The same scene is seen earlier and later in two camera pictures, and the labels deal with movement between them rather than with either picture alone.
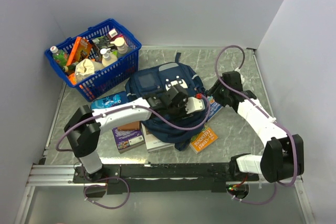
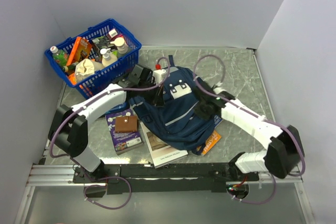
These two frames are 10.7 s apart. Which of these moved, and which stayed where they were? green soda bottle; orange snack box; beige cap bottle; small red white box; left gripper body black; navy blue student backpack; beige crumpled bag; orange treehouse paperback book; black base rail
Moved: navy blue student backpack; orange treehouse paperback book; left gripper body black
Stayed: black base rail; beige cap bottle; green soda bottle; small red white box; beige crumpled bag; orange snack box
